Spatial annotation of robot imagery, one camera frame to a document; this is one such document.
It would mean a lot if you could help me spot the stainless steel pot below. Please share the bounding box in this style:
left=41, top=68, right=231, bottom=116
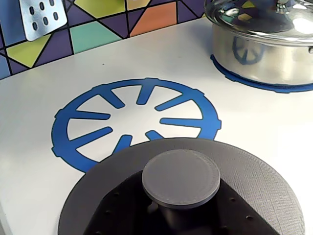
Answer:
left=210, top=22, right=313, bottom=85

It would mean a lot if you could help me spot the glass pot lid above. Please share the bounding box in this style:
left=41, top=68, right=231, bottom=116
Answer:
left=204, top=0, right=313, bottom=46

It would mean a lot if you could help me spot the slotted metal spatula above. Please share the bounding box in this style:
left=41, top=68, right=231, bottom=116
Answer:
left=21, top=0, right=68, bottom=42

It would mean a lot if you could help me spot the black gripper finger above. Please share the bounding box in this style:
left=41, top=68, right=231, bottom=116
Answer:
left=83, top=171, right=157, bottom=235
left=207, top=182, right=280, bottom=235

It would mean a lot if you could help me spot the gray round lid with knob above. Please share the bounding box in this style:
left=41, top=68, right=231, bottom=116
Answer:
left=58, top=138, right=306, bottom=235

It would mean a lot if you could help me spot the blue burner ring decal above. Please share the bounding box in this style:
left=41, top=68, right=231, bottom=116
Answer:
left=210, top=54, right=313, bottom=94
left=50, top=77, right=222, bottom=173

